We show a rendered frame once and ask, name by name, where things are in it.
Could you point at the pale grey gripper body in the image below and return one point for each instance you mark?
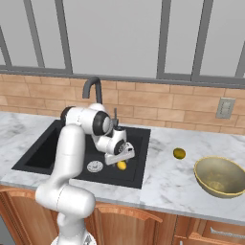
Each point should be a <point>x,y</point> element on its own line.
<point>119,157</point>

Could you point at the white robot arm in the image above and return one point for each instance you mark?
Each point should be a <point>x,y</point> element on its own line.
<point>68,153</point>

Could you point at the bright yellow lemon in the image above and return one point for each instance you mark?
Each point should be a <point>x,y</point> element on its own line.
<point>122,166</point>

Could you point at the round silver sink drain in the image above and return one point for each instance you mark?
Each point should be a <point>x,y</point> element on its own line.
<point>95,167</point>

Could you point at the black sink basin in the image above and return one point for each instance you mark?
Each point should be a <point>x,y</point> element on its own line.
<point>44,150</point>

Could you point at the olive gold bowl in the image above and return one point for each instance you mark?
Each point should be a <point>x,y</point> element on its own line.
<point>220,178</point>

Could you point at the dark grey tap lever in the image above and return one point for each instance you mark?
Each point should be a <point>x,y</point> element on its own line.
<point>115,117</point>

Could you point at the olive yellow round fruit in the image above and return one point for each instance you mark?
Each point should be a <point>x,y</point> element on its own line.
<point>179,153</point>

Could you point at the wooden arched cupboard door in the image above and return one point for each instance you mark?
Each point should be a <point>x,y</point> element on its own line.
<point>134,228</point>
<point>25,217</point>

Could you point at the dark grey curved tap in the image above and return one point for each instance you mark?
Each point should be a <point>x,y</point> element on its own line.
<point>94,83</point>

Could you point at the grey framed window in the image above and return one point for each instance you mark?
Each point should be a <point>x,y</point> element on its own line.
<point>118,38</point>

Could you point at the wooden drawer front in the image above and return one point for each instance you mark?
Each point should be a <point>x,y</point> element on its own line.
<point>220,231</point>

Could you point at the grey wall socket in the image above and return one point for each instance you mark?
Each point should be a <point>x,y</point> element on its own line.
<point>225,108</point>

